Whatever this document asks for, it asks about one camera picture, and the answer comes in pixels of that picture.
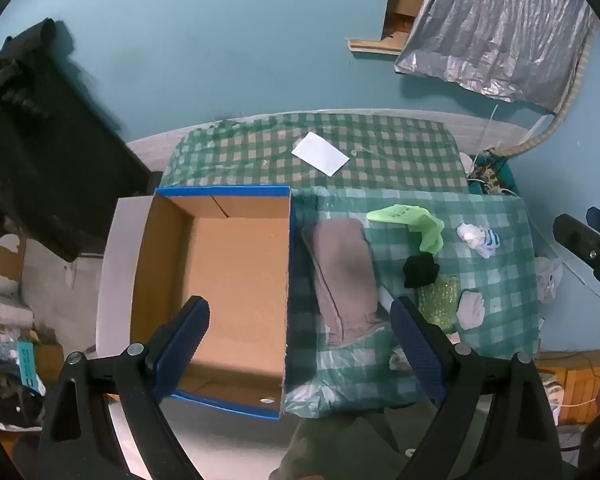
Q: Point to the white plastic bag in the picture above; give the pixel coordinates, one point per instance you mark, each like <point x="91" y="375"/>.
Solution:
<point x="549" y="277"/>

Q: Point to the patterned cloth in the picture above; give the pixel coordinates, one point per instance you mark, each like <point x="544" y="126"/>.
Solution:
<point x="492" y="180"/>

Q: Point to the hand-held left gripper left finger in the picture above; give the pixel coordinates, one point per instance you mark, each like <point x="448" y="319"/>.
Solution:
<point x="180" y="345"/>

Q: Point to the wooden stool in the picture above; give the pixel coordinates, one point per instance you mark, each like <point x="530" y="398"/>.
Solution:
<point x="575" y="385"/>

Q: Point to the black sock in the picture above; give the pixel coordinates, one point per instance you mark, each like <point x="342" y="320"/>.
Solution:
<point x="420" y="270"/>

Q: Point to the green checkered fabric tablecloth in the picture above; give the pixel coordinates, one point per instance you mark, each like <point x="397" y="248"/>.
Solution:
<point x="230" y="160"/>

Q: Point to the glittery green cloth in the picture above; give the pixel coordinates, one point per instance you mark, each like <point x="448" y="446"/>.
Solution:
<point x="437" y="300"/>

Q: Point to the green checkered plastic tablecloth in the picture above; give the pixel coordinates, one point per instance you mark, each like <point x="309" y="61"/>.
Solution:
<point x="500" y="280"/>

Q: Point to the wooden board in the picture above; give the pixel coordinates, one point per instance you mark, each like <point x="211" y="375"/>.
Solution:
<point x="375" y="46"/>

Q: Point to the blue-rimmed cardboard box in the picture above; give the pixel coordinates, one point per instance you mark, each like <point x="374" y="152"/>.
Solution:
<point x="230" y="270"/>

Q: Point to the white flat piece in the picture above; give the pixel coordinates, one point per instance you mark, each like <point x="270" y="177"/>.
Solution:
<point x="386" y="300"/>

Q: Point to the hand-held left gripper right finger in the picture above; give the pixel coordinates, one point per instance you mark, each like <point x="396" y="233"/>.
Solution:
<point x="420" y="350"/>

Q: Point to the grey cloth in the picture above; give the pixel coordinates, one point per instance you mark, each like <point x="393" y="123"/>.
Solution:
<point x="340" y="270"/>

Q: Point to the white blue striped sock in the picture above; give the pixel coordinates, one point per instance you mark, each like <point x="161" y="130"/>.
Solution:
<point x="480" y="240"/>

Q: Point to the brown cardboard box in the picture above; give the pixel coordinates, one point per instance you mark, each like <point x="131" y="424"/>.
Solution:
<point x="405" y="5"/>

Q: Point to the person's olive pants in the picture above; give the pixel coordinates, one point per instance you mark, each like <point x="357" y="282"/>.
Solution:
<point x="350" y="445"/>

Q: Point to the light green cloth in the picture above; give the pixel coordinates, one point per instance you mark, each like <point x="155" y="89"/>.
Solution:
<point x="430" y="237"/>

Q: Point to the blue carton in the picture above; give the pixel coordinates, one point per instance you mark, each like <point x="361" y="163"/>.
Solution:
<point x="30" y="365"/>

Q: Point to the silver tarp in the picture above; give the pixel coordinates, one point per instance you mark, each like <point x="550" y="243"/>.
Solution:
<point x="495" y="25"/>

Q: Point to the white paper sheet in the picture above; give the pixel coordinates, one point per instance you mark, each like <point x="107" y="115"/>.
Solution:
<point x="320" y="154"/>

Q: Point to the plain white sock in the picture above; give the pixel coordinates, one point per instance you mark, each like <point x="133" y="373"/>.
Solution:
<point x="471" y="310"/>

